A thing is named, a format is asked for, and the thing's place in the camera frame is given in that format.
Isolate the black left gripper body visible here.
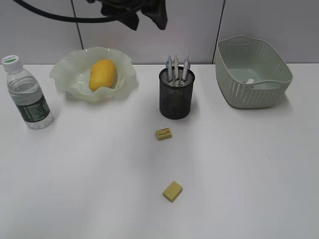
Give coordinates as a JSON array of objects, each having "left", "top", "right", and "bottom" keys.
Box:
[{"left": 100, "top": 0, "right": 166, "bottom": 17}]

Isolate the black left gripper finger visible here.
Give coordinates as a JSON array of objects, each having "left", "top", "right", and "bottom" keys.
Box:
[
  {"left": 119, "top": 11, "right": 139, "bottom": 31},
  {"left": 146, "top": 7, "right": 167, "bottom": 30}
]

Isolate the blue white pen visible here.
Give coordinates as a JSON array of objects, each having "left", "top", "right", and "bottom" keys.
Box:
[{"left": 165, "top": 55, "right": 172, "bottom": 82}]

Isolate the beige white pen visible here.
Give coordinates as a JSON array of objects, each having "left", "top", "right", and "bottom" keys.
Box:
[{"left": 173, "top": 55, "right": 179, "bottom": 82}]

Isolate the grey grip pen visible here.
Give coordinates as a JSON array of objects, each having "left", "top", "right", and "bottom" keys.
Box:
[{"left": 182, "top": 57, "right": 190, "bottom": 83}]

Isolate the yellow mango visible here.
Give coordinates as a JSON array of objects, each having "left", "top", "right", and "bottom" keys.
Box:
[{"left": 89, "top": 59, "right": 117, "bottom": 92}]

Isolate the yellow eraser printed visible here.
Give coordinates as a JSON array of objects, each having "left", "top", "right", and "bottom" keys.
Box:
[{"left": 156, "top": 128, "right": 172, "bottom": 141}]

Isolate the clear water bottle green label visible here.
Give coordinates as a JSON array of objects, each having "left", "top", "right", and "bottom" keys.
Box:
[{"left": 1, "top": 55, "right": 54, "bottom": 129}]

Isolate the yellow eraser front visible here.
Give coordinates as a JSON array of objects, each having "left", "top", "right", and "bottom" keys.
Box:
[{"left": 163, "top": 181, "right": 183, "bottom": 203}]

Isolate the frosted green wavy plate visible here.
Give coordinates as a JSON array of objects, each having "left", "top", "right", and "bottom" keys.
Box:
[{"left": 49, "top": 47, "right": 139, "bottom": 102}]

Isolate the black mesh pen holder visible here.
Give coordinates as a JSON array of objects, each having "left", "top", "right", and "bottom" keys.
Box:
[{"left": 159, "top": 66, "right": 195, "bottom": 120}]

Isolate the light green plastic basket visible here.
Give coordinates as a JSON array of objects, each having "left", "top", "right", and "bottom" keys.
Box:
[{"left": 215, "top": 35, "right": 293, "bottom": 109}]

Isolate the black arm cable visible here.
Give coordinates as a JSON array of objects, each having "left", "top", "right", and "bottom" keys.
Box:
[{"left": 12, "top": 0, "right": 140, "bottom": 24}]

